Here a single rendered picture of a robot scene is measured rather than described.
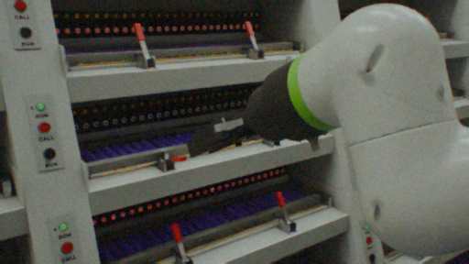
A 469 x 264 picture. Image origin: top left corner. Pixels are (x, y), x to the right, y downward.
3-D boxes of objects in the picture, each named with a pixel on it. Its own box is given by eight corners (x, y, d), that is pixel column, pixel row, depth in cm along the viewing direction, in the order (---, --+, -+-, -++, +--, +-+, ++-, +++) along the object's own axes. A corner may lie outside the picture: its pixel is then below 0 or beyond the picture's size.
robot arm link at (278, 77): (333, 43, 54) (275, 48, 49) (363, 137, 53) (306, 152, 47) (301, 62, 59) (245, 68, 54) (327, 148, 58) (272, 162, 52)
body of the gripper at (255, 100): (269, 141, 53) (229, 157, 60) (321, 129, 57) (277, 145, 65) (252, 80, 53) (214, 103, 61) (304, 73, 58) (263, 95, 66)
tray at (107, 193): (332, 152, 111) (336, 115, 109) (89, 216, 77) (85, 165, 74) (279, 131, 127) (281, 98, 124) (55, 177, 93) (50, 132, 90)
